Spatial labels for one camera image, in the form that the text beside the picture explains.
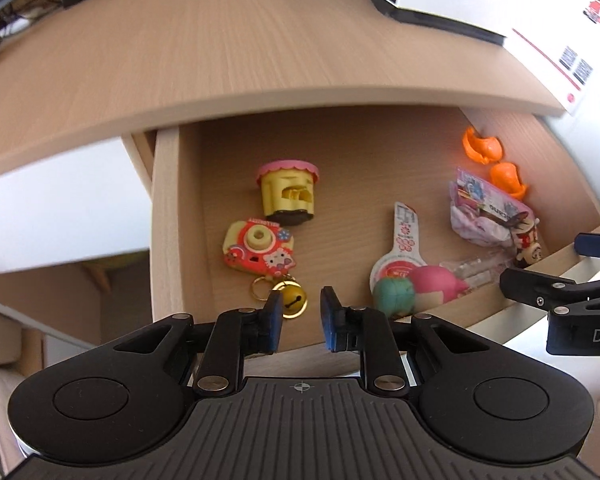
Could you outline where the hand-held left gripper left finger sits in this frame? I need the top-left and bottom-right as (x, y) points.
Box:
(100, 290), (285, 397)

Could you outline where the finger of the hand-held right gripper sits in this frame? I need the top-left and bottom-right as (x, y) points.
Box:
(574, 232), (600, 262)
(499, 267), (600, 312)

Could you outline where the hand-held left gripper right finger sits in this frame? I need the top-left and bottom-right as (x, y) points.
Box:
(320, 286), (501, 397)

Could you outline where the small brown figurine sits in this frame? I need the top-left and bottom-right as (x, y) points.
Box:
(510, 215), (543, 268)

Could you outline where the clear box of balls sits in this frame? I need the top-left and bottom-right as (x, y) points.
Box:
(440, 252), (513, 293)

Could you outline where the green ball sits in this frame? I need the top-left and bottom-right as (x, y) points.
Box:
(372, 276), (416, 320)

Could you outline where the yellow red snack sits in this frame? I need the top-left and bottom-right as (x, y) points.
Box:
(221, 217), (311, 318)

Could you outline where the pink printed packet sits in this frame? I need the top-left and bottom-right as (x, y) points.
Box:
(449, 166), (533, 247)

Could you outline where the pink round toy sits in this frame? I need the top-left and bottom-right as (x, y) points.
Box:
(410, 264), (468, 311)

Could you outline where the orange plastic mold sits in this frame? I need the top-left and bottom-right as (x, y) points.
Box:
(489, 161), (529, 202)
(462, 126), (503, 165)

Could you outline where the white spoon-shaped packet red label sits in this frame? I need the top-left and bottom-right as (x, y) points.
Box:
(369, 201), (428, 306)

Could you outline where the wooden drawer with white front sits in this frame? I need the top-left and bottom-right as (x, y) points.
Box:
(121, 105), (600, 376)
(0, 137), (153, 278)

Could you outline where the white sign card red print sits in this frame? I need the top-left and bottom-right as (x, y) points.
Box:
(505, 0), (600, 117)

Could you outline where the white plug adapter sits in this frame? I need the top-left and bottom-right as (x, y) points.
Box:
(0, 17), (32, 37)

